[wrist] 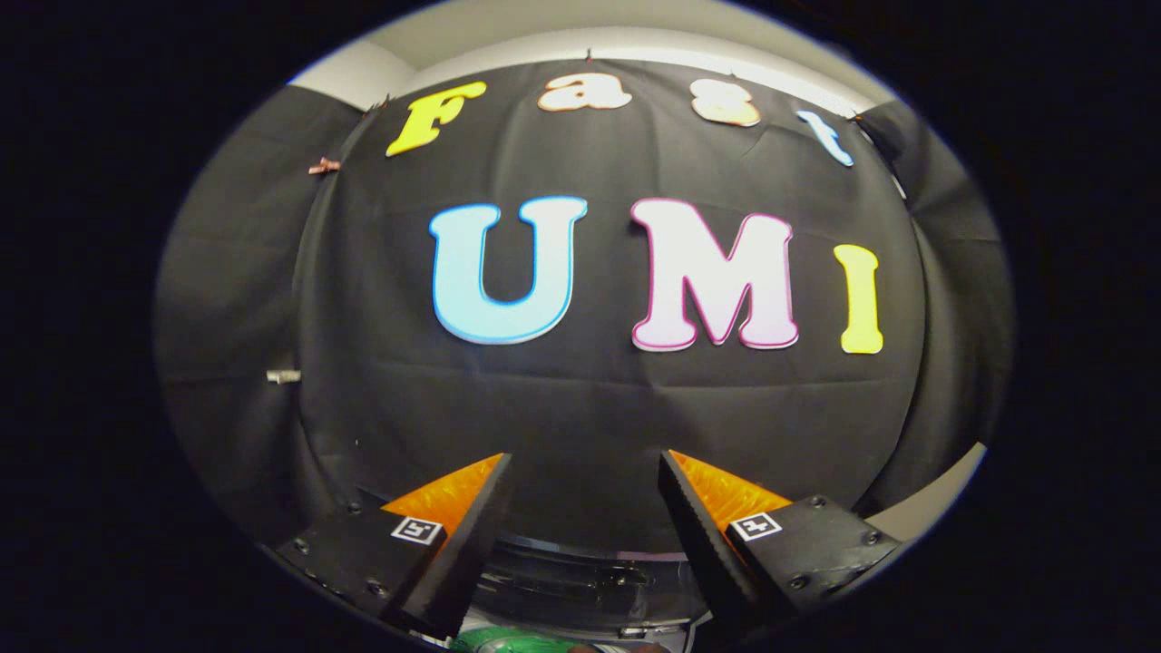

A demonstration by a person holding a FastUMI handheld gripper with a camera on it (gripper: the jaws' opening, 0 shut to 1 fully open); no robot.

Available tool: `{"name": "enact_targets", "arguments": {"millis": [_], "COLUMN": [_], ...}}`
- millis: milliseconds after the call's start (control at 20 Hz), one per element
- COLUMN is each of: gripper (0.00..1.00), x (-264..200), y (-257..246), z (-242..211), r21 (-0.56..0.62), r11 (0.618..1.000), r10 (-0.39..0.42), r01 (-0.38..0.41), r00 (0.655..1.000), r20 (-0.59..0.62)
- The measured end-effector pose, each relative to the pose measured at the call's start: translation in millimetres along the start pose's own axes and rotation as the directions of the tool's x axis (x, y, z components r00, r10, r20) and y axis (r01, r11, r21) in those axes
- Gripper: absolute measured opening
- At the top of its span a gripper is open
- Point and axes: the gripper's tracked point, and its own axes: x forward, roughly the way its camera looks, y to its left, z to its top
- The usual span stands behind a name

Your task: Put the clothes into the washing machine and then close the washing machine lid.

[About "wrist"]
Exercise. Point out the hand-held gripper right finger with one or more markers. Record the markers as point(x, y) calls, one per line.
point(698, 544)

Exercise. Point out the black backdrop cloth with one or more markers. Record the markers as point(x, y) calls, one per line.
point(590, 408)

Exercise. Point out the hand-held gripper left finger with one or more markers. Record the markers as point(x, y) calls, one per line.
point(472, 544)

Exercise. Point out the green polo shirt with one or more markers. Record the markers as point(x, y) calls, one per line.
point(508, 642)

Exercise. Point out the silver clip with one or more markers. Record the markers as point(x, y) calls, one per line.
point(283, 375)

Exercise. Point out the copper clip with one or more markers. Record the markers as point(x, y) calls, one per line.
point(324, 166)

